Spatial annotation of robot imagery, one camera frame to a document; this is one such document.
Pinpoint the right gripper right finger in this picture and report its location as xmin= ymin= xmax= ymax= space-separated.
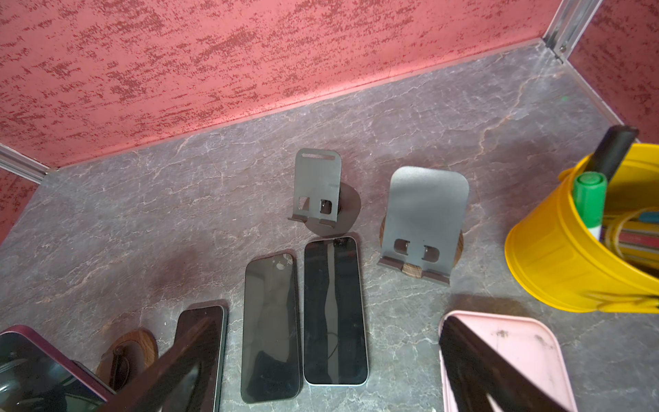
xmin=439 ymin=315 xmax=565 ymax=412

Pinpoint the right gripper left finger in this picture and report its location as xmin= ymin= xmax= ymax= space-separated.
xmin=100 ymin=331 xmax=208 ymax=411

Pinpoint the black phone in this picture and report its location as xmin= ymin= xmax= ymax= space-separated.
xmin=303 ymin=236 xmax=369 ymax=386
xmin=174 ymin=300 xmax=229 ymax=411
xmin=240 ymin=251 xmax=302 ymax=404

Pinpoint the round base phone stand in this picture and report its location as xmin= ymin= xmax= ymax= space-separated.
xmin=96 ymin=328 xmax=158 ymax=392

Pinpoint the white edged phone front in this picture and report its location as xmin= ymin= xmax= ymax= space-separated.
xmin=1 ymin=325 xmax=115 ymax=411

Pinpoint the wooden base grey phone stand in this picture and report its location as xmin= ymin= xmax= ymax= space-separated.
xmin=379 ymin=166 xmax=470 ymax=285

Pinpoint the grey phone stand back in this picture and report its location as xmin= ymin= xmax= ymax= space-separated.
xmin=290 ymin=149 xmax=361 ymax=238

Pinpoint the yellow metal bucket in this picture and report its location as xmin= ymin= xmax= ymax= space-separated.
xmin=505 ymin=158 xmax=658 ymax=313

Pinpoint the bundle of coloured pencils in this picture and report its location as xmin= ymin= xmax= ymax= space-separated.
xmin=601 ymin=207 xmax=658 ymax=276

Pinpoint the green capped marker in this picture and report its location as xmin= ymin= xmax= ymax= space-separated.
xmin=573 ymin=172 xmax=609 ymax=241

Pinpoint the black marker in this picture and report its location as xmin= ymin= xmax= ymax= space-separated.
xmin=585 ymin=125 xmax=639 ymax=182

